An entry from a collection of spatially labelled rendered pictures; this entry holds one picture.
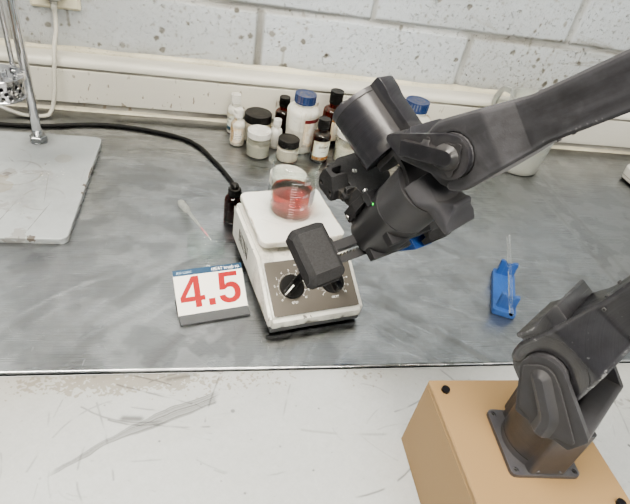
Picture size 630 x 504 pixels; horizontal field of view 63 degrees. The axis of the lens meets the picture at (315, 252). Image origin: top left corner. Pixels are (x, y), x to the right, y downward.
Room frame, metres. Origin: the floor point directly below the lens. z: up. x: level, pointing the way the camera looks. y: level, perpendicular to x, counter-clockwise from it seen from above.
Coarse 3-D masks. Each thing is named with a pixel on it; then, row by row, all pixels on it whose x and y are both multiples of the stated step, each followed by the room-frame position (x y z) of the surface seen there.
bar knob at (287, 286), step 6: (288, 276) 0.49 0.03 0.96; (294, 276) 0.49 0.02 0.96; (300, 276) 0.49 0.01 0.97; (282, 282) 0.48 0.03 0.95; (288, 282) 0.48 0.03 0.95; (294, 282) 0.48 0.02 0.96; (300, 282) 0.49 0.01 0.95; (282, 288) 0.47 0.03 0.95; (288, 288) 0.47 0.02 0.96; (294, 288) 0.47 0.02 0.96; (300, 288) 0.48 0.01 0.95; (288, 294) 0.47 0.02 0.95; (294, 294) 0.47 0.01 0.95; (300, 294) 0.48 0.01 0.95
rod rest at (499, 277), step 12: (504, 264) 0.65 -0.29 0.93; (516, 264) 0.65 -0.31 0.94; (492, 276) 0.64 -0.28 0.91; (504, 276) 0.64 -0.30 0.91; (492, 288) 0.61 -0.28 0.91; (504, 288) 0.62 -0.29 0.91; (492, 300) 0.59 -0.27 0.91; (504, 300) 0.57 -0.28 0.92; (516, 300) 0.57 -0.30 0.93; (492, 312) 0.56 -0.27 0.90; (504, 312) 0.56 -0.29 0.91
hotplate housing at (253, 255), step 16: (240, 208) 0.60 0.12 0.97; (240, 224) 0.58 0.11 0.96; (240, 240) 0.57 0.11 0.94; (256, 240) 0.53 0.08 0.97; (256, 256) 0.51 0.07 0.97; (272, 256) 0.51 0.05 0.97; (288, 256) 0.52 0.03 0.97; (256, 272) 0.50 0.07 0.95; (352, 272) 0.53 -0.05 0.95; (256, 288) 0.49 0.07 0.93; (272, 320) 0.44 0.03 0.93; (288, 320) 0.45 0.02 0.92; (304, 320) 0.46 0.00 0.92; (320, 320) 0.47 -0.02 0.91; (336, 320) 0.48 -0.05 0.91
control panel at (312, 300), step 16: (272, 272) 0.49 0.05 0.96; (288, 272) 0.50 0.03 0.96; (272, 288) 0.47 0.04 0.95; (304, 288) 0.49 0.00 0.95; (320, 288) 0.50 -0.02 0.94; (352, 288) 0.51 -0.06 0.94; (272, 304) 0.46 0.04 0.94; (288, 304) 0.46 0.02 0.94; (304, 304) 0.47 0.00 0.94; (320, 304) 0.48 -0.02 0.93; (336, 304) 0.48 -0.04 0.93; (352, 304) 0.49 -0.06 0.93
